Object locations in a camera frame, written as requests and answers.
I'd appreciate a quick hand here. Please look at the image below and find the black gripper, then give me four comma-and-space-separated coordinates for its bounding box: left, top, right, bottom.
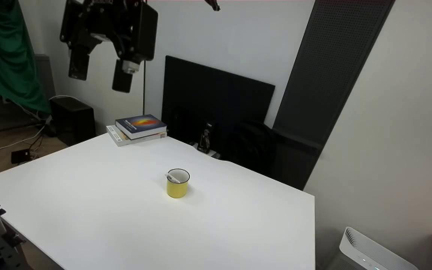
60, 0, 159, 93

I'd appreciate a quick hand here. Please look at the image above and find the yellow enamel cup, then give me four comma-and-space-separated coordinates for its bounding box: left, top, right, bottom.
166, 168, 191, 199

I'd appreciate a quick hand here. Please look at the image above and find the black speaker box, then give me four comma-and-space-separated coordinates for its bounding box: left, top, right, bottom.
49, 97, 97, 147

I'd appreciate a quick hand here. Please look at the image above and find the blue book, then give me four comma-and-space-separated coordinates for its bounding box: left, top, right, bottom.
115, 114, 168, 140

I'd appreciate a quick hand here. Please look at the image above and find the white book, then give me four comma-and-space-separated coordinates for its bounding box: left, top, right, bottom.
106, 125, 168, 147

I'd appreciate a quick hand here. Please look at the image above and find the green cloth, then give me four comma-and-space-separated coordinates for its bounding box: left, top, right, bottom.
0, 0, 52, 114

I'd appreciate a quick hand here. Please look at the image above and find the black flat monitor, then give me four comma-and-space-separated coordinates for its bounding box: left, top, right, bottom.
161, 55, 276, 151

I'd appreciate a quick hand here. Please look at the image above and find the small black floor box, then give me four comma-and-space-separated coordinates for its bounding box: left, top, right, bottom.
10, 148, 32, 165

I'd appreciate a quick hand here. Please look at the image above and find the black backpack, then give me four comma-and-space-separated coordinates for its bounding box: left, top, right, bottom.
219, 120, 278, 177

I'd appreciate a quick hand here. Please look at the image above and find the black perforated panel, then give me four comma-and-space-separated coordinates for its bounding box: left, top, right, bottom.
272, 0, 396, 191

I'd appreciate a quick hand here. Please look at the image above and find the white air purifier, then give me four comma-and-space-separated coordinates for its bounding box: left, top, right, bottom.
326, 226, 420, 270

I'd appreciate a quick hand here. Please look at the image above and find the white cable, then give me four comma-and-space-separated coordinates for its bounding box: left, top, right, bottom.
0, 94, 78, 157

